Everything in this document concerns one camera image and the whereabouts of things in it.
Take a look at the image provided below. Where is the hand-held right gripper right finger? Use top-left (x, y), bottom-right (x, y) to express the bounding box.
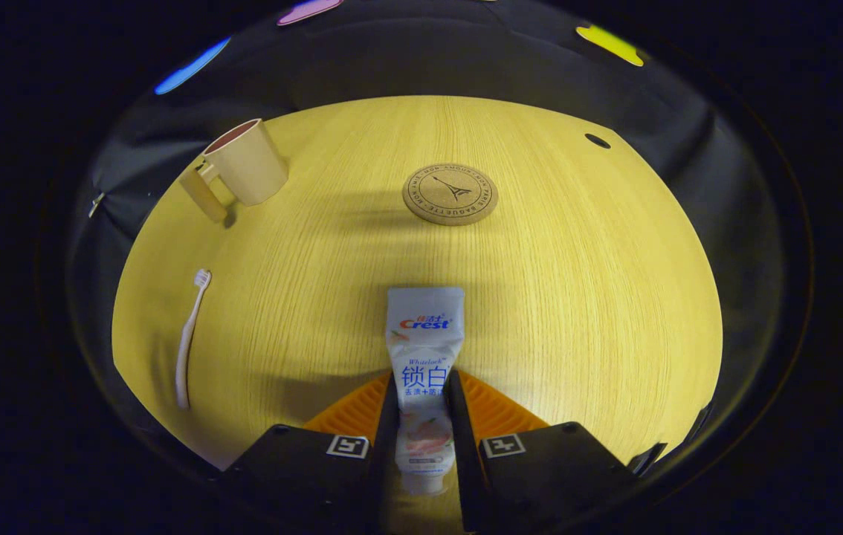
top-left (442, 369), bottom-right (639, 532)

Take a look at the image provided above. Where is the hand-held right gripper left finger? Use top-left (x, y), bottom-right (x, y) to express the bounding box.
top-left (217, 372), bottom-right (401, 532)

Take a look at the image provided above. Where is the white toothpaste tube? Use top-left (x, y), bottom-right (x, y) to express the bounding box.
top-left (386, 287), bottom-right (465, 496)

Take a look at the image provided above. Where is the white toothbrush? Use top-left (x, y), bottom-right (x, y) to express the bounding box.
top-left (175, 269), bottom-right (213, 411)

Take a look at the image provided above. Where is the round cork coaster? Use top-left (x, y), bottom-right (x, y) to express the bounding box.
top-left (402, 163), bottom-right (499, 226)

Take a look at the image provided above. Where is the beige cup with handle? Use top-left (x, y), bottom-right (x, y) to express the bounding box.
top-left (179, 118), bottom-right (289, 224)

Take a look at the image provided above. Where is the wooden desktop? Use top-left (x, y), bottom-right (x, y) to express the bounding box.
top-left (111, 95), bottom-right (724, 532)

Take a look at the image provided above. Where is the black backdrop cloth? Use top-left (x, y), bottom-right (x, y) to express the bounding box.
top-left (68, 0), bottom-right (787, 476)

